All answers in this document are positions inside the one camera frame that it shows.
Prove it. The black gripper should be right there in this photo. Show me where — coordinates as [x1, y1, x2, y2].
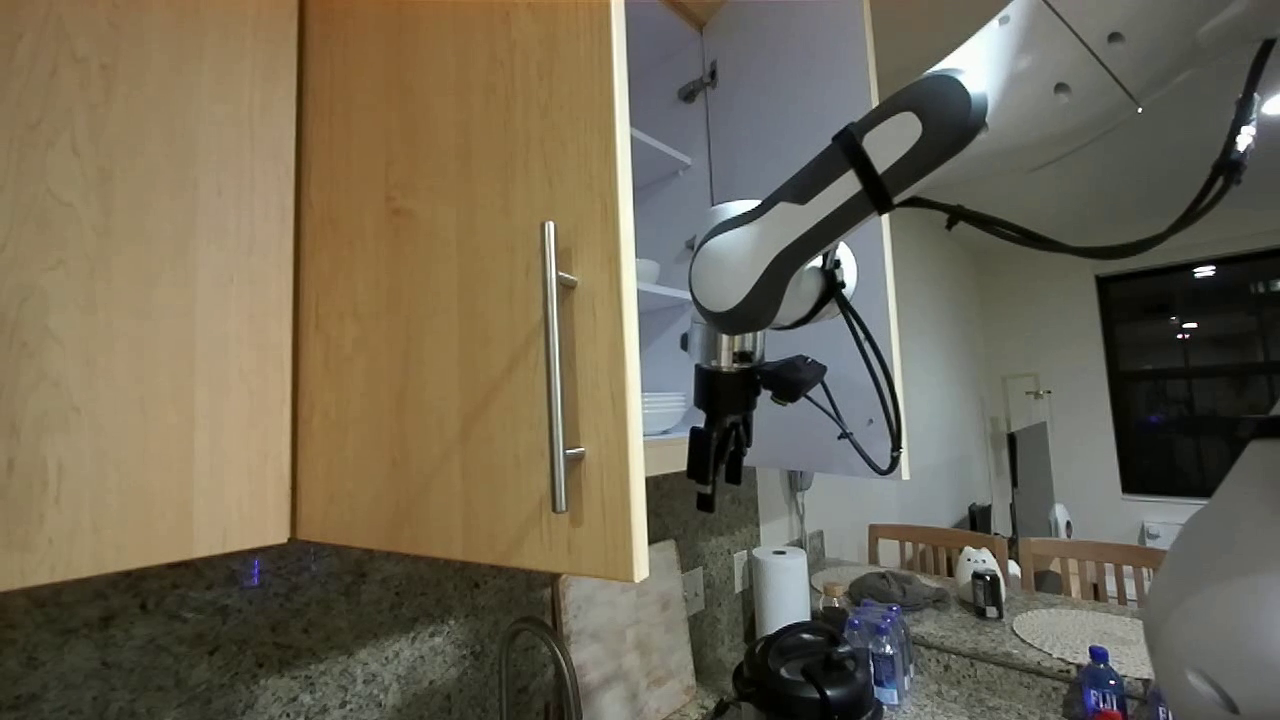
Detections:
[683, 362, 768, 522]

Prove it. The brushed metal bar handle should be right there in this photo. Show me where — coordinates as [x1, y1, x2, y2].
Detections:
[538, 215, 593, 522]

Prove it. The white cabinet shelf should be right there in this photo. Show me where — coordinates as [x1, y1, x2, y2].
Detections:
[628, 126, 701, 178]
[634, 275, 696, 321]

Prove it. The white paper towel roll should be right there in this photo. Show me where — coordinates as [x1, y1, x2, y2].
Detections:
[748, 542, 816, 644]

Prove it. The pale cutting board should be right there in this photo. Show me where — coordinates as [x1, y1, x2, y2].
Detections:
[557, 537, 704, 720]

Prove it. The grey cloth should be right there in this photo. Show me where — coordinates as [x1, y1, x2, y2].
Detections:
[841, 569, 958, 615]

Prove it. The black round kettle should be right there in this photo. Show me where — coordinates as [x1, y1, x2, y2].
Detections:
[727, 615, 888, 720]

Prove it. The wooden chair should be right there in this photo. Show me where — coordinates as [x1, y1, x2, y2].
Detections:
[863, 522, 1018, 586]
[1013, 534, 1173, 608]

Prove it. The clear plastic bottle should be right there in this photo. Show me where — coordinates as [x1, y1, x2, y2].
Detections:
[838, 597, 919, 713]

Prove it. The white plastic jug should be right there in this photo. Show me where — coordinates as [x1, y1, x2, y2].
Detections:
[953, 542, 1018, 626]

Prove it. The grey narrow door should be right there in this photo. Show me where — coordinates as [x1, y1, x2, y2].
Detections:
[1003, 373, 1074, 546]

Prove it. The metal door hinge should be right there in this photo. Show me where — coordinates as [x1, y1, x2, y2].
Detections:
[673, 61, 724, 108]

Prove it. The round pale placemat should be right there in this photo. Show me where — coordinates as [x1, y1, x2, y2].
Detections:
[1008, 603, 1160, 684]

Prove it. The blue bottle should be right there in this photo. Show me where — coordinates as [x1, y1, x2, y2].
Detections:
[1069, 644, 1134, 720]

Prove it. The dark window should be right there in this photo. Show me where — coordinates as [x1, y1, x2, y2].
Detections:
[1093, 244, 1280, 502]

